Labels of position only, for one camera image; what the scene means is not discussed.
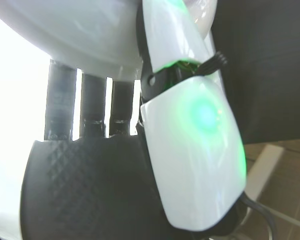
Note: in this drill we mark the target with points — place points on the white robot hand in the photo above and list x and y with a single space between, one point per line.
90 187

